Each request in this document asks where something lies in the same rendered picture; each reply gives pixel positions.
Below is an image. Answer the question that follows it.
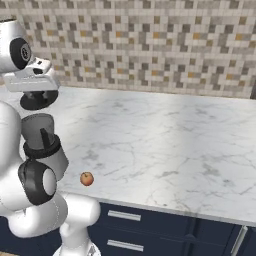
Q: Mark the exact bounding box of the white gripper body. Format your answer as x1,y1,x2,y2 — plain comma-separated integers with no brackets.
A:
2,67,62,93

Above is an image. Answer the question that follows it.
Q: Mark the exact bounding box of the black blender lid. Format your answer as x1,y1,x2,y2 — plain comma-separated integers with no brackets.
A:
19,89,60,111

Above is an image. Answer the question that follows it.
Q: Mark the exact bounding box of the grey blender with black collar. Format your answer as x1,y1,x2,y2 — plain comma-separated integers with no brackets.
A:
20,112,70,183

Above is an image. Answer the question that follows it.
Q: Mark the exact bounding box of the orange peach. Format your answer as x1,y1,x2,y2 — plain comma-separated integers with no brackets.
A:
79,171,95,187

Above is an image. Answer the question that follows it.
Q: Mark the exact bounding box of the navy cupboard door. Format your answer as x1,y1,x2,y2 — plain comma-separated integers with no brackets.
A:
240,226,256,256
0,215,65,256
194,218,243,256

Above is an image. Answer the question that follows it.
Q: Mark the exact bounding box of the navy drawer front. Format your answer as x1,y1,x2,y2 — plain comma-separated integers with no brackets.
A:
98,202,197,240
87,225,188,256

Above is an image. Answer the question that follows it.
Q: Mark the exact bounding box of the silver drawer handle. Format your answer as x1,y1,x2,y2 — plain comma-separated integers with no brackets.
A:
106,209,143,222
106,238,145,253

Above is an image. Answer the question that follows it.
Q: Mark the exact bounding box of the silver cupboard door handle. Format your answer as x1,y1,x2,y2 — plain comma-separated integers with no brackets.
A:
230,225,250,256

